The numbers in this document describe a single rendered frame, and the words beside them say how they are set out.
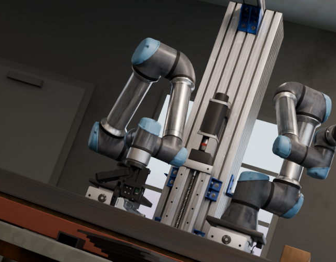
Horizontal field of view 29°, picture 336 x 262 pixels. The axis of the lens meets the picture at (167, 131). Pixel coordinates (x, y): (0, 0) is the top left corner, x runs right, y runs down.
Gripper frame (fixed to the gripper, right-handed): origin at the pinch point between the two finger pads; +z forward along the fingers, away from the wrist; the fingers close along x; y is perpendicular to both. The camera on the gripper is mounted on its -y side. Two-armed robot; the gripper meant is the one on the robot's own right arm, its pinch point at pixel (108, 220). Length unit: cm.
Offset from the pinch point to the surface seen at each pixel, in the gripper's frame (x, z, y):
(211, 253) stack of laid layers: -62, 3, 40
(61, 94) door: 331, -110, -166
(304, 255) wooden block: -55, -4, 59
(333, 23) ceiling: 306, -232, 44
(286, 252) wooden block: -55, -3, 55
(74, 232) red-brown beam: -62, 9, 10
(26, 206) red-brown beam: -62, 7, -3
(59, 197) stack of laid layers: -62, 2, 3
